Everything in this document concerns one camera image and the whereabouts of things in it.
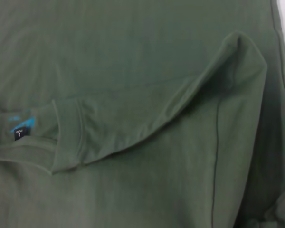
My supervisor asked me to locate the dark green FREE t-shirt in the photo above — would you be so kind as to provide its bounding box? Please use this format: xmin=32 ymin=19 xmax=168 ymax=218
xmin=0 ymin=0 xmax=285 ymax=228

